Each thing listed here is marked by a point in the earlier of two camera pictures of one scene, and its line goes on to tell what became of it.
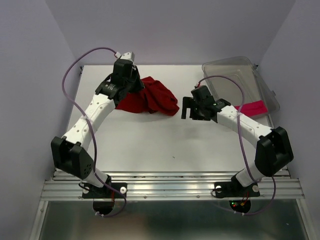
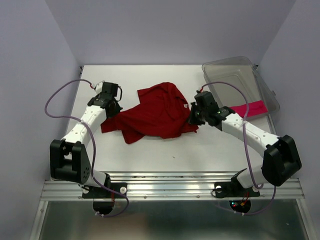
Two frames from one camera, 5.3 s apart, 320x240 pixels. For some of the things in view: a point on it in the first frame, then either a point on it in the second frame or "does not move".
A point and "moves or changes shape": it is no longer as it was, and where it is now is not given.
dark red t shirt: x=154 y=97 moves or changes shape
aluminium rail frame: x=177 y=186 does not move
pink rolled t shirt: x=253 y=108 does not move
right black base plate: x=235 y=189 does not move
